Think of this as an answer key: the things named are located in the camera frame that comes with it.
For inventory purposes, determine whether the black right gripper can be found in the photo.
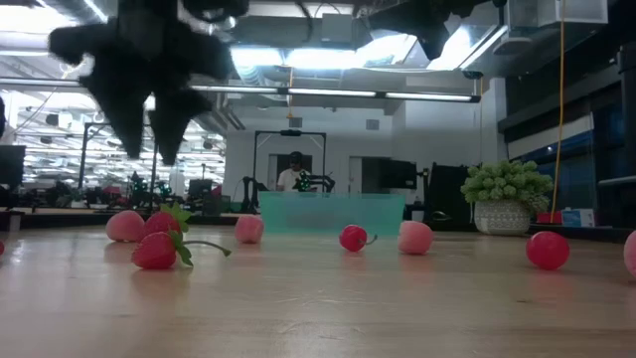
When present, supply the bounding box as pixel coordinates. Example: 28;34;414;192
370;0;503;61

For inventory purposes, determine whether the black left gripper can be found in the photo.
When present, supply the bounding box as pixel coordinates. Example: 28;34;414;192
48;14;235;166

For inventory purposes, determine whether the pink toy peach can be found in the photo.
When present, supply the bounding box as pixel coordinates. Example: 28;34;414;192
105;210;147;244
623;229;636;279
235;214;266;246
397;220;435;257

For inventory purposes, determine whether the red toy strawberry long stem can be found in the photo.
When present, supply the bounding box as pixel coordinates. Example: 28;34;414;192
131;231;234;271

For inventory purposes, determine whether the red toy cherry with stem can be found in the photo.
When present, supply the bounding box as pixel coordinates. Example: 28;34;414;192
339;224;379;254

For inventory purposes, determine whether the round red toy fruit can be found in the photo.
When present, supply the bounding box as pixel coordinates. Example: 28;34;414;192
525;231;571;271

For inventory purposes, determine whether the teal translucent tupperware box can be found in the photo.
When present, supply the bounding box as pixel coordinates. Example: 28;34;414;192
257;191;407;237

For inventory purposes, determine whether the grey ceiling box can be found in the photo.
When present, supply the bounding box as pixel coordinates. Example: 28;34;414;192
320;13;355;45

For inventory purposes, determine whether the long LED light bar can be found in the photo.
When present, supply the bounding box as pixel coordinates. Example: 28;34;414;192
0;78;482;104

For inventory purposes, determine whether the black monitor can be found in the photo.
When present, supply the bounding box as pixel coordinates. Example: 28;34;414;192
0;144;27;186

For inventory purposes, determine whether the person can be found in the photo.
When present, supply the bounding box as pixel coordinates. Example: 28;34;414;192
275;151;312;193

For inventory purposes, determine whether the black panel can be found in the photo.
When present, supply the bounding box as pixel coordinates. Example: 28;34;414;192
427;162;472;225

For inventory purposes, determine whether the green plant in white pot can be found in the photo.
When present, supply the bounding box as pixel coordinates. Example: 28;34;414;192
459;158;556;237

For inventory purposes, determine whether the blue box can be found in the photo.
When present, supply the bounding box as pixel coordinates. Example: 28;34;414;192
561;208;596;229

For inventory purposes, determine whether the black metal frame rig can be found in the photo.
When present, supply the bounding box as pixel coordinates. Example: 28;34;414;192
252;129;328;193
79;121;161;210

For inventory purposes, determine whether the yellow hanging cable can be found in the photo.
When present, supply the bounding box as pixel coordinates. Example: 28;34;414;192
550;0;566;224

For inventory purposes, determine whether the dark wall screen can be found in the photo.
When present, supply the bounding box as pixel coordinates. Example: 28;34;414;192
361;157;418;190

